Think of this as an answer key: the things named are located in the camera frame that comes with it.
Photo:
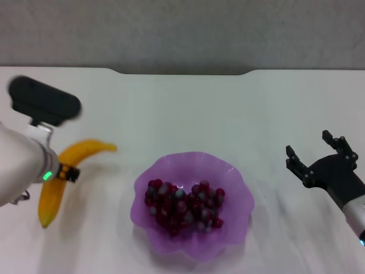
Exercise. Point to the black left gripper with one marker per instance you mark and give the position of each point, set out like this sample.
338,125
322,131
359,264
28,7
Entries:
69,172

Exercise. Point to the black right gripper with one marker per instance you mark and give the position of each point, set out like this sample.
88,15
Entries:
333,174

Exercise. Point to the yellow banana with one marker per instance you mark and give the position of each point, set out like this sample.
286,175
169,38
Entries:
82,148

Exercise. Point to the dark red grape bunch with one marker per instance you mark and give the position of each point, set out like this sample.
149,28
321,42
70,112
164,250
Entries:
182,205

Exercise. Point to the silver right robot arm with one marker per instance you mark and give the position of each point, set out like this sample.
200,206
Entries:
356,214

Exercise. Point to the purple wavy plastic bowl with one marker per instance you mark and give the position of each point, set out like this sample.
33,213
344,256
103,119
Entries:
171,245

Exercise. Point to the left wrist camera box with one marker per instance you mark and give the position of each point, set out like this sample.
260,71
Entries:
42,100

